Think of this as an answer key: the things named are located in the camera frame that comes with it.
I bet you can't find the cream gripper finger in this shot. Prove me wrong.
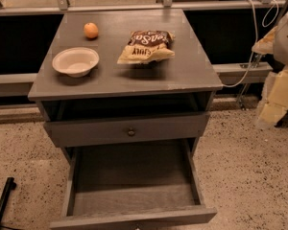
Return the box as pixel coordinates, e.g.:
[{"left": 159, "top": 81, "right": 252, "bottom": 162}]
[{"left": 252, "top": 27, "right": 277, "bottom": 55}]

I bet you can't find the brown chip bag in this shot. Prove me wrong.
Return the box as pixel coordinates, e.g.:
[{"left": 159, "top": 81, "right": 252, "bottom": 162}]
[{"left": 117, "top": 31, "right": 175, "bottom": 64}]

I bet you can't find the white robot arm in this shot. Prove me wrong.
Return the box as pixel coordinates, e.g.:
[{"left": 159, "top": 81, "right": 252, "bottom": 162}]
[{"left": 252, "top": 12, "right": 288, "bottom": 129}]

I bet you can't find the grey wooden drawer cabinet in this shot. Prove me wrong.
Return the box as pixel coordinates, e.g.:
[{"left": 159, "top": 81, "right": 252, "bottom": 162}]
[{"left": 27, "top": 9, "right": 224, "bottom": 156}]

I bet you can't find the open grey wooden drawer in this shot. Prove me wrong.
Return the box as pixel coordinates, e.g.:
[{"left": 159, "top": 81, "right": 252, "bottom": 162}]
[{"left": 50, "top": 139, "right": 217, "bottom": 230}]

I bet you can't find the closed grey drawer with knob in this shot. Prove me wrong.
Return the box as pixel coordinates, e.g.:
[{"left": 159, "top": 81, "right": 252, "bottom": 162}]
[{"left": 44, "top": 112, "right": 209, "bottom": 148}]

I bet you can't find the orange fruit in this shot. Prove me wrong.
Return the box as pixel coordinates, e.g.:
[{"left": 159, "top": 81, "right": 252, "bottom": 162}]
[{"left": 84, "top": 23, "right": 99, "bottom": 39}]

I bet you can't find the white paper bowl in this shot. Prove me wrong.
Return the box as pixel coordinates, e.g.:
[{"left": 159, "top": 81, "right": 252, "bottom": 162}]
[{"left": 52, "top": 47, "right": 99, "bottom": 78}]

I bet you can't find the black metal bar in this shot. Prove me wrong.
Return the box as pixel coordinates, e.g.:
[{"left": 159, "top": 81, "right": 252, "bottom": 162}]
[{"left": 0, "top": 177, "right": 16, "bottom": 228}]

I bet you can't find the white cable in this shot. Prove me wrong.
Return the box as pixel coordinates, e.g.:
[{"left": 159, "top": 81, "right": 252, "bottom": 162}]
[{"left": 222, "top": 0, "right": 280, "bottom": 88}]

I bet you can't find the metal railing frame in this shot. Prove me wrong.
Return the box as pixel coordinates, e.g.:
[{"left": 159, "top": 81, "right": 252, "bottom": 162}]
[{"left": 0, "top": 0, "right": 288, "bottom": 98}]

